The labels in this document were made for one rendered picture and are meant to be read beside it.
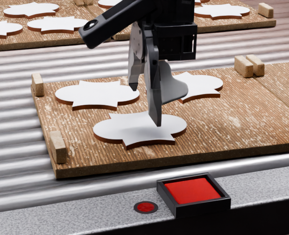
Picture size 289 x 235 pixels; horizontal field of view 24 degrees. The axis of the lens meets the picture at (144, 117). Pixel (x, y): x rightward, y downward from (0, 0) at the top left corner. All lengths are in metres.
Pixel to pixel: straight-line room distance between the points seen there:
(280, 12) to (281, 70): 0.52
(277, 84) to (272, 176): 0.32
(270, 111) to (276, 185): 0.22
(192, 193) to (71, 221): 0.16
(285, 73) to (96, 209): 0.57
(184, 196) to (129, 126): 0.21
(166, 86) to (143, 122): 0.11
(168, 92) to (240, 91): 0.28
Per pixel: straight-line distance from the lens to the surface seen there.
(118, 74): 1.36
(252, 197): 0.92
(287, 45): 1.57
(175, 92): 0.97
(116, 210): 0.88
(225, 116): 1.11
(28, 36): 1.56
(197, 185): 0.91
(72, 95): 1.17
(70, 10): 1.77
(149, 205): 0.89
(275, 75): 1.31
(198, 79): 1.25
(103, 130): 1.03
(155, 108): 0.96
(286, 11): 1.89
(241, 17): 1.69
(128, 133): 1.02
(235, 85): 1.25
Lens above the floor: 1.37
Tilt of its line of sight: 23 degrees down
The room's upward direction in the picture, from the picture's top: straight up
